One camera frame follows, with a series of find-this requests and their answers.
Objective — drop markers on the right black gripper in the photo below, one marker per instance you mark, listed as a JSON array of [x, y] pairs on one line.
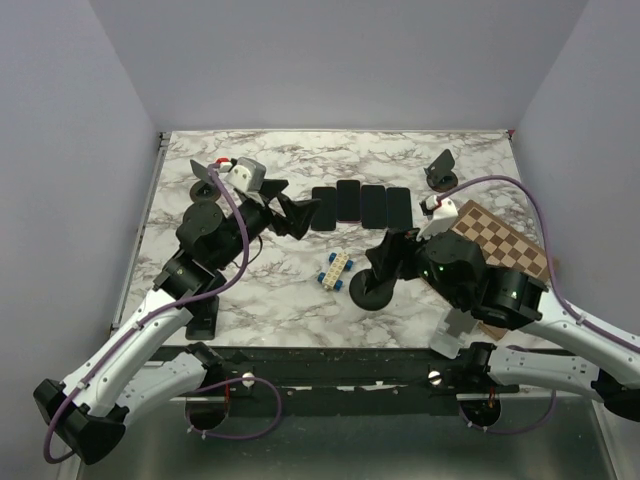
[[394, 242]]

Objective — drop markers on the blue-edged phone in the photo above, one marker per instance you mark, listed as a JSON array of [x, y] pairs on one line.
[[399, 208]]

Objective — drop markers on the aluminium frame rail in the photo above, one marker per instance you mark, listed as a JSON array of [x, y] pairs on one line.
[[329, 369]]

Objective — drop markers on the toy brick car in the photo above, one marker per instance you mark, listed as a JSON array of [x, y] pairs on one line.
[[338, 264]]

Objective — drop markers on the round wooden base stand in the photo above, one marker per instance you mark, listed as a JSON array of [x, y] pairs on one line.
[[204, 189]]

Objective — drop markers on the round wooden stand right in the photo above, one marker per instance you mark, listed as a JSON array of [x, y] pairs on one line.
[[440, 175]]

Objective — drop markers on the wooden chessboard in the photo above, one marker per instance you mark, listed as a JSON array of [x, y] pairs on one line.
[[501, 244]]

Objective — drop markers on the white plastic phone stand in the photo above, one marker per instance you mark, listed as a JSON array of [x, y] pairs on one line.
[[451, 333]]

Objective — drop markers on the black smartphone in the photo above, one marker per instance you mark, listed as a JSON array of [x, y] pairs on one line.
[[348, 207]]

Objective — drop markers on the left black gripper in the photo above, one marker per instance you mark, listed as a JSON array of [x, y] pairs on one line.
[[299, 214]]

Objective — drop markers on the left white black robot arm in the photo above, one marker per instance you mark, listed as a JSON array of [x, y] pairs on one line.
[[92, 407]]

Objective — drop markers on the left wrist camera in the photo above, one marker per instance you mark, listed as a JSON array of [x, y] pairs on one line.
[[243, 174]]

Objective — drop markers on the black pole phone stand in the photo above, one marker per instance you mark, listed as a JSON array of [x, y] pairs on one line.
[[369, 293]]

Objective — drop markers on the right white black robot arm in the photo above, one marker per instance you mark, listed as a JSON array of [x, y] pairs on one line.
[[603, 360]]

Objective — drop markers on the black folding phone stand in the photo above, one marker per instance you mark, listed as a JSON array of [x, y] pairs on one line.
[[202, 326]]

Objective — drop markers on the black phone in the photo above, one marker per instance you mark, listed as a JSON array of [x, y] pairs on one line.
[[324, 219], [373, 207]]

